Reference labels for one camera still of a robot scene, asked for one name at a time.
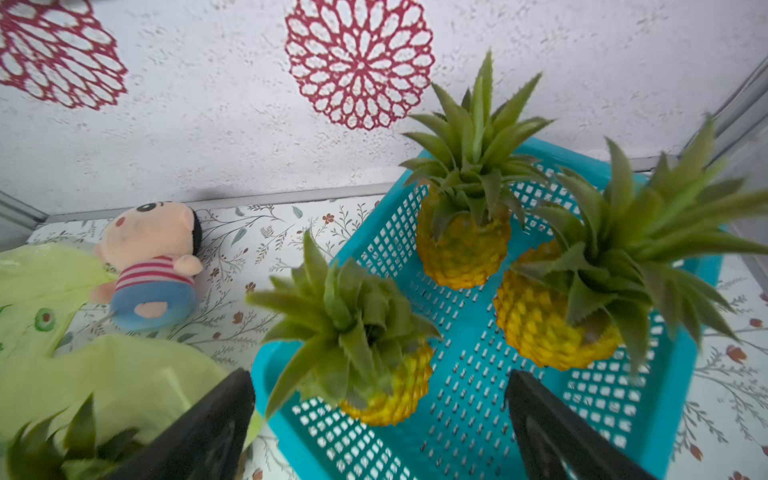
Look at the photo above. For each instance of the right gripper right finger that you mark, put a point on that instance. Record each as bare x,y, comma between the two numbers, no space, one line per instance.
556,443

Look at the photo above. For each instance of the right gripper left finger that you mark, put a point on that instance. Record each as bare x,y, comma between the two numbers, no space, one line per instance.
204,443

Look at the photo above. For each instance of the green avocado plastic bag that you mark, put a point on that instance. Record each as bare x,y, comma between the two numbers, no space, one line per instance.
140,383

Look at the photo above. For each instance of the pineapple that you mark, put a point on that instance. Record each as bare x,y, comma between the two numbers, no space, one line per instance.
362,347
613,262
470,169
35,453

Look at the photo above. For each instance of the teal plastic basket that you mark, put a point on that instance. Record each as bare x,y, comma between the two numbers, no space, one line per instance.
462,428

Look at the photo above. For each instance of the pink plush doll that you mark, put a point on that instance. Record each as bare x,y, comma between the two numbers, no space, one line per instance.
154,249

